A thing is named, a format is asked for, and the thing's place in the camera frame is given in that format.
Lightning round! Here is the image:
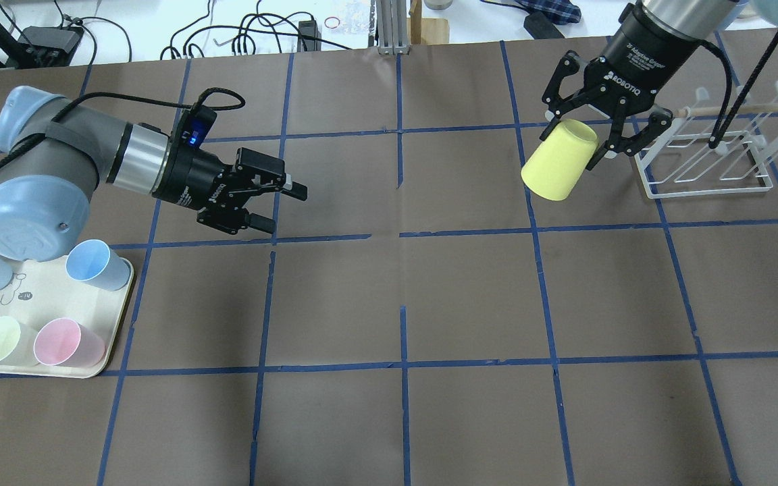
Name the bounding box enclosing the yellow plastic cup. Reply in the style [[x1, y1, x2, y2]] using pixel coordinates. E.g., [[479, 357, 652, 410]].
[[521, 119, 599, 202]]

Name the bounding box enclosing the aluminium frame post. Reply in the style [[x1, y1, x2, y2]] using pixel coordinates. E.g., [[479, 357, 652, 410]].
[[371, 1, 410, 55]]

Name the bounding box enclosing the white wire cup rack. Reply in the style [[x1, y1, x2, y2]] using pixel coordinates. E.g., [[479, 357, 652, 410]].
[[635, 81, 778, 199]]

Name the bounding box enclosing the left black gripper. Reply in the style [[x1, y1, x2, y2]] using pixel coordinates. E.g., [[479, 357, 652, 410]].
[[151, 142, 308, 235]]

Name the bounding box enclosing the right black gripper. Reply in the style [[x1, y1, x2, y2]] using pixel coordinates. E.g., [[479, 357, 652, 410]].
[[539, 3, 704, 172]]

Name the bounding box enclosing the pink plastic cup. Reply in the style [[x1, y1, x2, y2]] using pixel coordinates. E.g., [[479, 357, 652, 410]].
[[32, 318, 106, 369]]

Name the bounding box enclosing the blue checkered folded umbrella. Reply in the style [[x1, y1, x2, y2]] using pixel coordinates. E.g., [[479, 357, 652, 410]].
[[516, 0, 581, 26]]

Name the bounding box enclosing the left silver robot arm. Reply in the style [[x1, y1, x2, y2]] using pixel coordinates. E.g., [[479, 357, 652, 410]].
[[0, 86, 308, 262]]

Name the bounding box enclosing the beige serving tray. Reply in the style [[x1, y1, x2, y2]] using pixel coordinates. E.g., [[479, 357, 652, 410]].
[[0, 257, 134, 379]]

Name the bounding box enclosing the light blue cup far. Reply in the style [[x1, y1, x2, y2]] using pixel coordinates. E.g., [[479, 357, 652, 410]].
[[66, 240, 132, 292]]

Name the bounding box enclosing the wooden mug tree stand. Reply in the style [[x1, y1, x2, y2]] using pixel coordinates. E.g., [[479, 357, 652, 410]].
[[407, 1, 450, 45]]

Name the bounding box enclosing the black power adapter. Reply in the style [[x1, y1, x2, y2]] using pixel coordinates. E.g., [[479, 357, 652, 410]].
[[296, 20, 321, 52]]

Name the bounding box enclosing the pale green cup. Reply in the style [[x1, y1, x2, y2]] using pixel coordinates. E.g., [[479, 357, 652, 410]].
[[0, 316, 39, 367]]

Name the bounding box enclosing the black phone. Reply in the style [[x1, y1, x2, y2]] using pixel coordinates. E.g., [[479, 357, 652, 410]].
[[523, 10, 565, 40]]

